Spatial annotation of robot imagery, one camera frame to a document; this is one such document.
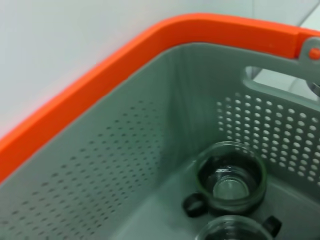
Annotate grey perforated storage basket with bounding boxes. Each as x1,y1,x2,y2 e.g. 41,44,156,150
0,42,320,240

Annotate orange basket swing handle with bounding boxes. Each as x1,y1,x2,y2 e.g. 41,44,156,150
0,12,320,185

